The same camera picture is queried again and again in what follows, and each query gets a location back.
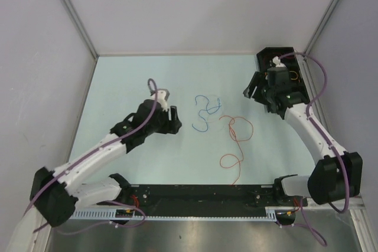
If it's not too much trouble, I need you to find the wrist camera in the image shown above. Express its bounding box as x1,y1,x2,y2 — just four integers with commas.
272,56,286,68
150,89,170,112

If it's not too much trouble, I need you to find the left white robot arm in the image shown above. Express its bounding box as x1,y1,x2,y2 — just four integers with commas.
29,99,182,227

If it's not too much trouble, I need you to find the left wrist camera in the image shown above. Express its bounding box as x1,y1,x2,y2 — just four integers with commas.
150,89,170,112

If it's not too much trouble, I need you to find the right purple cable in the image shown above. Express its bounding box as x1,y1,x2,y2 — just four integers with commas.
279,52,352,247

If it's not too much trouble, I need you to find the blue cable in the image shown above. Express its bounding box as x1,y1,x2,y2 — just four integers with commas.
191,95,222,133

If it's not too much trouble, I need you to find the white slotted cable duct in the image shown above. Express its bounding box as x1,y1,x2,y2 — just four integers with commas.
70,208,277,222

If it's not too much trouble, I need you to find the white translucent cable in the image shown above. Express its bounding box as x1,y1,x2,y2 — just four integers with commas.
203,94,230,132

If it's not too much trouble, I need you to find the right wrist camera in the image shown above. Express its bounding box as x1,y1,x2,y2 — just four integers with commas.
272,56,286,68

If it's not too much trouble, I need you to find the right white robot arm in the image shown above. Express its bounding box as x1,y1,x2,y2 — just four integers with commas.
243,67,363,205

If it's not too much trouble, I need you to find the right aluminium frame post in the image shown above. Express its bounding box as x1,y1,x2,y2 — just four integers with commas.
304,0,341,54

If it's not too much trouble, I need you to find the red cable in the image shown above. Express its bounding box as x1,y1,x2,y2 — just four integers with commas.
219,115,255,186

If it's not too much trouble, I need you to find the aluminium frame post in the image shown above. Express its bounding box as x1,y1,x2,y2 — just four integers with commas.
60,0,99,61
304,0,341,54

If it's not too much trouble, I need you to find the black compartment bin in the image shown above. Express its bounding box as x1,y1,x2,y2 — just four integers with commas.
257,47,309,117

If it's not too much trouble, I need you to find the left aluminium frame post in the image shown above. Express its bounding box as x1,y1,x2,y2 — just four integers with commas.
60,0,99,61

